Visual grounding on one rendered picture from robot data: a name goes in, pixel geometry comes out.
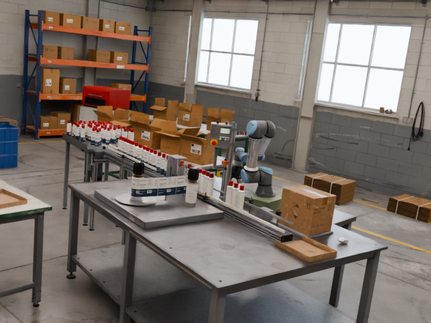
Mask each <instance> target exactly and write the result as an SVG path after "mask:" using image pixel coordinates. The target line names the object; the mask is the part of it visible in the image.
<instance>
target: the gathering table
mask: <svg viewBox="0 0 431 323"><path fill-rule="evenodd" d="M62 140H65V167H64V181H63V207H64V208H62V209H67V208H66V206H67V191H68V187H67V186H66V183H68V177H69V150H70V144H72V145H74V146H76V147H78V148H80V149H82V150H84V151H86V152H87V163H86V176H85V182H90V170H88V167H89V164H91V157H92V152H93V150H96V149H102V148H103V146H102V143H101V147H99V148H96V147H92V146H90V142H87V141H86V139H85V143H83V142H80V141H79V140H76V139H75V138H73V137H72V133H71V137H70V136H69V135H67V133H63V138H62ZM108 168H109V163H105V173H104V181H108ZM132 175H133V174H132V173H131V172H129V171H128V177H132ZM88 213H89V206H88V204H86V203H84V211H83V222H84V224H83V226H88V224H86V223H87V222H88Z"/></svg>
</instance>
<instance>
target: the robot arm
mask: <svg viewBox="0 0 431 323"><path fill-rule="evenodd" d="M246 132H247V135H248V137H249V148H248V153H245V152H244V148H241V147H237V148H236V151H235V160H234V167H233V168H232V175H231V179H230V181H233V185H234V183H235V182H234V178H235V179H236V180H237V182H238V184H240V183H248V184H249V183H258V186H257V190H256V191H255V194H256V195H259V196H264V197H269V196H272V195H273V188H272V177H273V170H272V169H270V168H267V167H259V168H258V167H257V161H263V160H264V158H265V154H264V153H265V151H266V149H267V147H268V145H269V143H270V141H271V139H272V138H273V137H274V136H275V134H276V128H275V125H274V124H273V123H272V122H271V121H269V120H251V121H249V122H248V125H247V127H246ZM243 162H245V163H246V165H245V166H244V167H243V166H242V163H243ZM241 179H242V180H241Z"/></svg>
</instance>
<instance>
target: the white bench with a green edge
mask: <svg viewBox="0 0 431 323"><path fill-rule="evenodd" d="M2 188H3V189H5V190H7V191H9V192H12V193H14V194H17V195H19V196H21V197H23V198H25V199H27V200H28V203H27V204H23V205H19V206H12V207H9V208H2V209H0V224H6V223H10V222H17V221H22V220H29V219H34V220H35V227H34V246H33V282H30V283H26V284H23V285H19V286H15V287H12V288H8V289H5V290H1V291H0V297H4V296H7V295H12V294H16V293H18V292H22V291H25V290H29V289H32V302H33V303H34V304H33V307H38V306H39V302H41V286H42V253H43V236H44V212H45V211H51V210H52V206H50V205H48V204H47V203H45V202H43V201H41V200H39V199H37V198H36V197H33V196H32V195H29V194H27V193H26V192H23V191H22V190H20V189H18V188H16V187H14V186H12V185H11V184H9V183H7V182H5V181H3V180H1V179H0V189H2Z"/></svg>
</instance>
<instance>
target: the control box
mask: <svg viewBox="0 0 431 323"><path fill-rule="evenodd" d="M220 127H227V128H231V129H230V135H226V134H220ZM231 134H232V126H231V125H229V124H228V125H225V123H219V124H216V122H211V127H210V139H209V147H216V148H223V149H229V148H230V141H222V140H219V135H221V136H228V137H230V140H231ZM212 141H216V145H212Z"/></svg>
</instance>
